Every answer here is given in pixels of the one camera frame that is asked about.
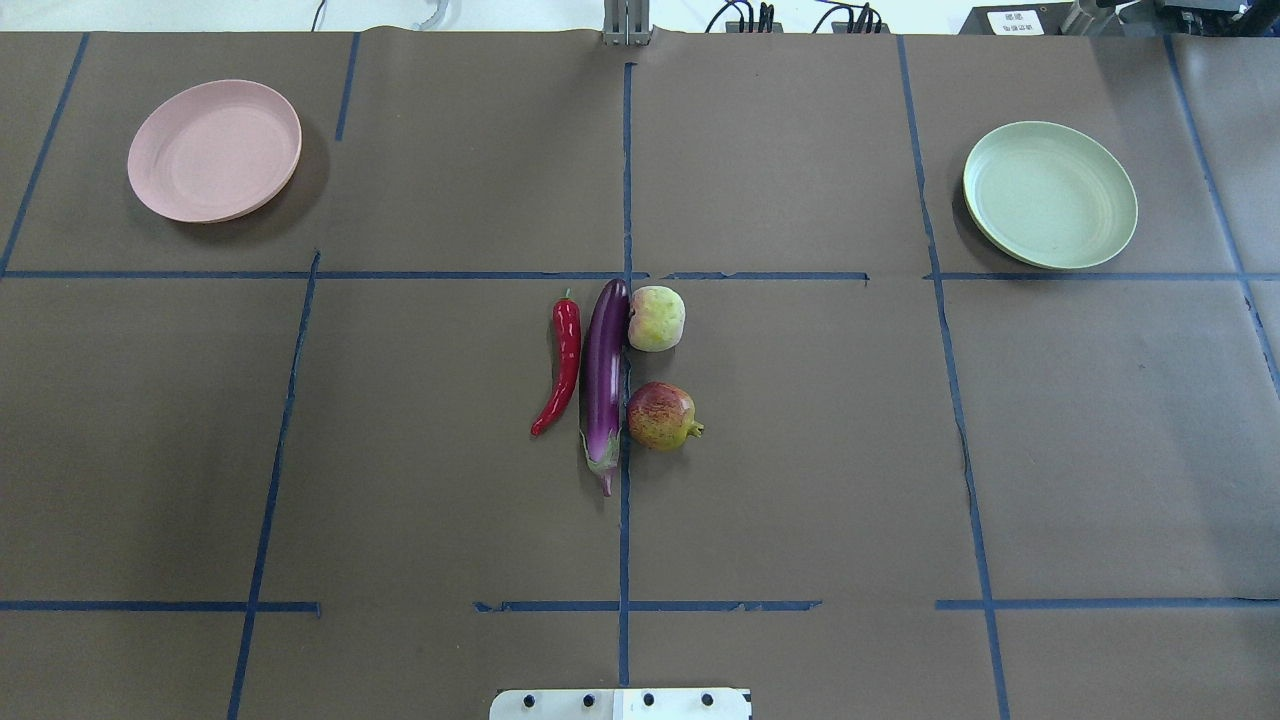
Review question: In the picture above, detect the purple eggplant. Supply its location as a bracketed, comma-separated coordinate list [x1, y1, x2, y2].
[580, 278, 630, 497]

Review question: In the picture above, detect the black label box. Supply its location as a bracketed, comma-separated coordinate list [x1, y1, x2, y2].
[957, 1, 1073, 37]

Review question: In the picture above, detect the white camera pedestal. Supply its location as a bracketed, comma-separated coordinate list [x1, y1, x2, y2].
[488, 687, 754, 719]

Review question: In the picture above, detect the light green plate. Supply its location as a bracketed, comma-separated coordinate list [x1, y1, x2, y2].
[961, 120, 1139, 272]

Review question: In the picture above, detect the red yellow pomegranate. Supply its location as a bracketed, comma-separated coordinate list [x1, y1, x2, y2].
[626, 380, 705, 452]

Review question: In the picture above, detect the red chili pepper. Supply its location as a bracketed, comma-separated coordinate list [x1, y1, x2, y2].
[530, 288, 582, 437]

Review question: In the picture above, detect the aluminium frame post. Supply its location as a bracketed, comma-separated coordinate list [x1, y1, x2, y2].
[602, 0, 653, 47]

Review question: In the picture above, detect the pink plate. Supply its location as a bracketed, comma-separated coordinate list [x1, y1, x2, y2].
[127, 79, 303, 224]

